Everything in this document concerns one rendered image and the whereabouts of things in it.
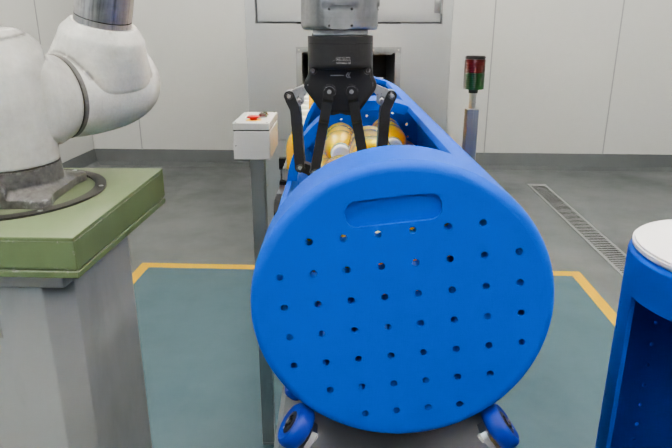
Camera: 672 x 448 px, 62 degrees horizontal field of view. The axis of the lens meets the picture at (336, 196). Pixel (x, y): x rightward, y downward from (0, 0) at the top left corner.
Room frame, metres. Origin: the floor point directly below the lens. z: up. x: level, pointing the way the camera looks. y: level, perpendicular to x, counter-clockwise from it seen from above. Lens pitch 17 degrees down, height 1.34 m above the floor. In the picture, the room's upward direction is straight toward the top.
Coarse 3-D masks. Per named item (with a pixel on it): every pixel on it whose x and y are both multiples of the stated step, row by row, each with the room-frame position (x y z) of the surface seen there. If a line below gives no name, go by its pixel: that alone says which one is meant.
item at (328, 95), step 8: (328, 88) 0.65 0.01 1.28; (328, 96) 0.65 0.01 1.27; (328, 104) 0.65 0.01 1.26; (320, 112) 0.65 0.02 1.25; (328, 112) 0.65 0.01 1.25; (320, 120) 0.65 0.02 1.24; (328, 120) 0.65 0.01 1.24; (320, 128) 0.65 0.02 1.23; (320, 136) 0.65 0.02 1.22; (320, 144) 0.65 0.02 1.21; (320, 152) 0.65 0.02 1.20; (312, 160) 0.65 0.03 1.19; (320, 160) 0.65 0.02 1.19; (312, 168) 0.65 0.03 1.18
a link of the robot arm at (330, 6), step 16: (304, 0) 0.64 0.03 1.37; (320, 0) 0.63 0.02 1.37; (336, 0) 0.62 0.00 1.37; (352, 0) 0.62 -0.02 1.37; (368, 0) 0.63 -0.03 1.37; (304, 16) 0.64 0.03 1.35; (320, 16) 0.63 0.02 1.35; (336, 16) 0.62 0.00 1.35; (352, 16) 0.62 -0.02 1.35; (368, 16) 0.63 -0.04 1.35; (320, 32) 0.64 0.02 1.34; (336, 32) 0.63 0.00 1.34; (352, 32) 0.64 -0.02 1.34
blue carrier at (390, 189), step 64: (320, 192) 0.46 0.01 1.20; (384, 192) 0.46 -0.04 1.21; (448, 192) 0.46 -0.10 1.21; (320, 256) 0.46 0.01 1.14; (384, 256) 0.46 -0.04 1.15; (512, 256) 0.46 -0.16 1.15; (256, 320) 0.46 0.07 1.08; (320, 320) 0.46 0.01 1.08; (384, 320) 0.46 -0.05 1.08; (448, 320) 0.46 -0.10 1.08; (512, 320) 0.46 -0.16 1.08; (320, 384) 0.46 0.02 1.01; (384, 384) 0.46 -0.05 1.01; (448, 384) 0.46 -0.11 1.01; (512, 384) 0.46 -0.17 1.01
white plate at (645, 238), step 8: (648, 224) 0.85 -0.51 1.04; (656, 224) 0.85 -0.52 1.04; (664, 224) 0.85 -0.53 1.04; (640, 232) 0.81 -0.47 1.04; (648, 232) 0.81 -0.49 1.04; (656, 232) 0.81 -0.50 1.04; (664, 232) 0.81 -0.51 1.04; (632, 240) 0.80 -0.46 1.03; (640, 240) 0.78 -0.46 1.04; (648, 240) 0.78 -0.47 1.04; (656, 240) 0.78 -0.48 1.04; (664, 240) 0.78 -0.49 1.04; (640, 248) 0.76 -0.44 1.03; (648, 248) 0.75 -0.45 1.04; (656, 248) 0.75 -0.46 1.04; (664, 248) 0.75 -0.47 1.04; (648, 256) 0.73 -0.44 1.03; (656, 256) 0.72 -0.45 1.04; (664, 256) 0.72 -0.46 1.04; (656, 264) 0.72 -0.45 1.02; (664, 264) 0.70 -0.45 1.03
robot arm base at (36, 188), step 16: (0, 176) 0.86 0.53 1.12; (16, 176) 0.86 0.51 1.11; (32, 176) 0.88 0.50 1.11; (48, 176) 0.90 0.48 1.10; (64, 176) 0.95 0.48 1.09; (80, 176) 0.99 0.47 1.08; (0, 192) 0.85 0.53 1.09; (16, 192) 0.86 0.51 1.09; (32, 192) 0.87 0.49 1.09; (48, 192) 0.88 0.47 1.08; (64, 192) 0.93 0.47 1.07; (0, 208) 0.85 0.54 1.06; (16, 208) 0.85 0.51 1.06; (32, 208) 0.84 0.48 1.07
